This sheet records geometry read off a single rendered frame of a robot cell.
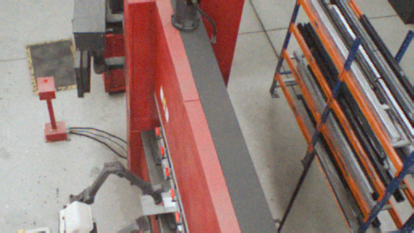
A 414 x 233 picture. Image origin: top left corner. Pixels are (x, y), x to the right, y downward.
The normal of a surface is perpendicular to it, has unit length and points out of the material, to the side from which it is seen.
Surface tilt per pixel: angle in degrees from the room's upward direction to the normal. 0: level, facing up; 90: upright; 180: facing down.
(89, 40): 90
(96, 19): 0
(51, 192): 0
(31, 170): 0
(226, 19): 90
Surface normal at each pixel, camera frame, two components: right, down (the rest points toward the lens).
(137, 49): 0.17, 0.79
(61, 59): 0.02, -0.61
